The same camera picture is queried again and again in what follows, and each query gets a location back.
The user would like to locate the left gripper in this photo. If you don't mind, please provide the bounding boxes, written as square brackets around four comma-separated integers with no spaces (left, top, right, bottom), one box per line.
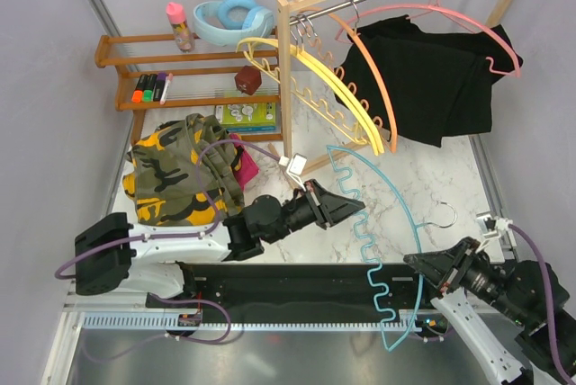
[265,180,365,245]

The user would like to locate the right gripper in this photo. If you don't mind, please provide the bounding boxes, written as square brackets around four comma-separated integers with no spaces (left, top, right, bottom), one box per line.
[405,234,533,324]

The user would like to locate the orange hanger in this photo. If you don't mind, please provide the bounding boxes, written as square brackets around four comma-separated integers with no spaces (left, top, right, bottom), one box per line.
[296,7,398,156]

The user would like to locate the yellow hanger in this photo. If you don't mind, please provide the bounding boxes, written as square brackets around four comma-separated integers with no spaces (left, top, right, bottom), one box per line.
[292,13,390,156]
[236,37,384,156]

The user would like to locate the camouflage yellow trousers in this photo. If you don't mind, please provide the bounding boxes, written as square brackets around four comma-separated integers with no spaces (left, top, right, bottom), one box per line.
[122,113,245,227]

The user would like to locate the black trousers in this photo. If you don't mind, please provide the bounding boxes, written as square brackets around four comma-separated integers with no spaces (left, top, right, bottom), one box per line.
[358,15,514,147]

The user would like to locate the pink hanger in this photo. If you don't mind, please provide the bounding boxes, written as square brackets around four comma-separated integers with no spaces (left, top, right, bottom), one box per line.
[335,0,521,77]

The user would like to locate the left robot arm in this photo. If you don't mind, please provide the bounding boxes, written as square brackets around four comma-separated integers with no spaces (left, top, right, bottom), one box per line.
[74,179,365,307]

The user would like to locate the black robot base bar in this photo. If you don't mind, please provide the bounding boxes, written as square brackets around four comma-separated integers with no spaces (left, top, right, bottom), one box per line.
[143,261,509,326]

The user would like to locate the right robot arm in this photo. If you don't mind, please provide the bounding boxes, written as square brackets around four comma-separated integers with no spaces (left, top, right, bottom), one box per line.
[403,237,575,384]

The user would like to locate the green card box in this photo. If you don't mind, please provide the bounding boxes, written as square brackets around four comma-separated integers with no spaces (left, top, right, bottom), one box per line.
[214,103,276,133]

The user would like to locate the brown cube box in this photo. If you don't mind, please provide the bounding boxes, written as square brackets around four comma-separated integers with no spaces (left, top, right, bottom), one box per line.
[234,66,262,95]

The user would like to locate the white pink pen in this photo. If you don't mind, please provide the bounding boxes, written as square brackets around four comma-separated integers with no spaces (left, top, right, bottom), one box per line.
[160,73,174,105]

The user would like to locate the purple highlighter marker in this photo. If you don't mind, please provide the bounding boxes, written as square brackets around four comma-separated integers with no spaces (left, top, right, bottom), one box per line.
[152,72,167,102]

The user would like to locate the green highlighter marker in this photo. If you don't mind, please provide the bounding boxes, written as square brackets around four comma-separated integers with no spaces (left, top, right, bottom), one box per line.
[142,74,158,103]

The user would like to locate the wooden shelf rack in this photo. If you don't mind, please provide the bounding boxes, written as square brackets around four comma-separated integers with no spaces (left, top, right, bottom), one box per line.
[94,34,282,144]

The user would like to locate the orange highlighter marker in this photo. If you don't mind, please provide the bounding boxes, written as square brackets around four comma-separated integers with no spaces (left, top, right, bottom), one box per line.
[131,75,149,103]

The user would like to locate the pink water bottle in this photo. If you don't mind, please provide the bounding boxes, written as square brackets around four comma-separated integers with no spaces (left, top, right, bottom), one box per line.
[166,2,194,53]

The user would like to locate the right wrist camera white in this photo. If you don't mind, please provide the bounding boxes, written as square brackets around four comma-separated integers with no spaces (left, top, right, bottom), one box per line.
[476,213,513,253]

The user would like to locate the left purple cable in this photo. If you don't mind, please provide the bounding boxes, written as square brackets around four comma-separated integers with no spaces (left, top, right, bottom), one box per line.
[54,139,284,359]

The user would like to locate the purple cable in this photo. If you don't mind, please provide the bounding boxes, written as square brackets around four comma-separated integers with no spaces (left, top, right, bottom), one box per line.
[508,222,576,385]
[54,139,284,359]

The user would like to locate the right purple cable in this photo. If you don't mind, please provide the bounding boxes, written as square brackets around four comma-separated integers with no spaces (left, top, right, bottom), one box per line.
[508,222,576,385]

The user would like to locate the white cable duct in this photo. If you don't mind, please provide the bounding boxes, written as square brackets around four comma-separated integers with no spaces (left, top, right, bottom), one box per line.
[81,312,411,333]

